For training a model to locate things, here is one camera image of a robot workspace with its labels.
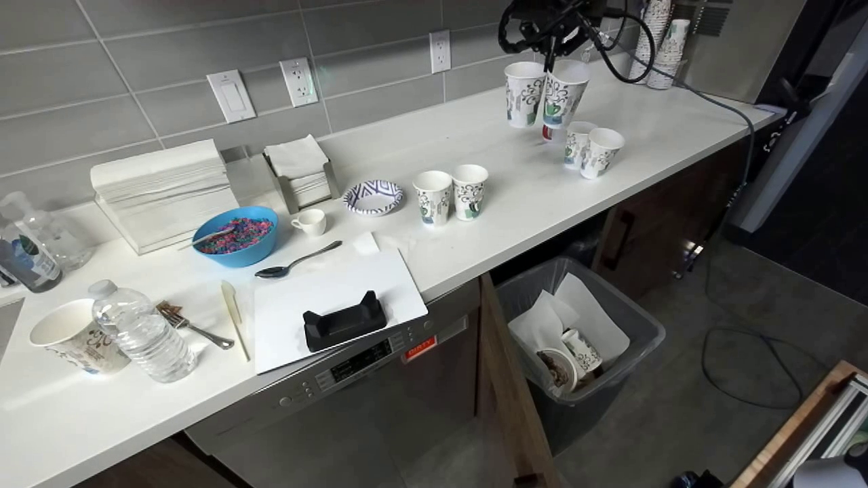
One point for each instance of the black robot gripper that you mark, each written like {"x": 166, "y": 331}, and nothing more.
{"x": 555, "y": 28}

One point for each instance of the stack of white cups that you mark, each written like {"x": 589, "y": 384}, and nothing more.
{"x": 656, "y": 21}
{"x": 672, "y": 54}

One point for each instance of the blue patterned small bowl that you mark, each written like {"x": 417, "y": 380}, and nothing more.
{"x": 375, "y": 197}

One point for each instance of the grey napkin dispenser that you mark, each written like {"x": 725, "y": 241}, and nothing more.
{"x": 303, "y": 171}

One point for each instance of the small white ceramic cup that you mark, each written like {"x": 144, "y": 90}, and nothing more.
{"x": 310, "y": 222}

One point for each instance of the black plastic holder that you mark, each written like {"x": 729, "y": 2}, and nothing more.
{"x": 345, "y": 325}

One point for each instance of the dark metal spoon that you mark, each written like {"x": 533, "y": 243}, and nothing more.
{"x": 277, "y": 273}

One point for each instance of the blue bowl with colourful contents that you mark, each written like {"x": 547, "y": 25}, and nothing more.
{"x": 238, "y": 238}

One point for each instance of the grey trash bin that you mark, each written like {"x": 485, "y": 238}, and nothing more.
{"x": 570, "y": 414}

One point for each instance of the white cutting board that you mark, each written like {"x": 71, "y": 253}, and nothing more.
{"x": 327, "y": 283}

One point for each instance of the stainless dishwasher front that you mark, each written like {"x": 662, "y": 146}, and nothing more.
{"x": 357, "y": 420}

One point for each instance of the wooden stick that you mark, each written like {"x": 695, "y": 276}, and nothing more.
{"x": 235, "y": 314}

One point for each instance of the wooden cabinet door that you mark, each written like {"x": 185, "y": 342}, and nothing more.
{"x": 506, "y": 396}

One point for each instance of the wooden framed object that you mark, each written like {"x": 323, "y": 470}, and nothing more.
{"x": 824, "y": 443}

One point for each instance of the metal fork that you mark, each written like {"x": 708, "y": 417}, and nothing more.
{"x": 179, "y": 322}

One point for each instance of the clear plastic water bottle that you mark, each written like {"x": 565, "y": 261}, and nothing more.
{"x": 143, "y": 331}

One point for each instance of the clear plastic container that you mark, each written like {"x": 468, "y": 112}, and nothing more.
{"x": 48, "y": 245}

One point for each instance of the large patterned paper cup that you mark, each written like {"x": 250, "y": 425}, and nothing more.
{"x": 71, "y": 334}

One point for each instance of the white wall outlet middle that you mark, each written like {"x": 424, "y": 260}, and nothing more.
{"x": 440, "y": 49}

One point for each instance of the white wall outlet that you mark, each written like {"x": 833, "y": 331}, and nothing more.
{"x": 300, "y": 83}
{"x": 440, "y": 49}

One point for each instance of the white light switch plate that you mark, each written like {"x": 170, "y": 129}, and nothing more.
{"x": 232, "y": 97}

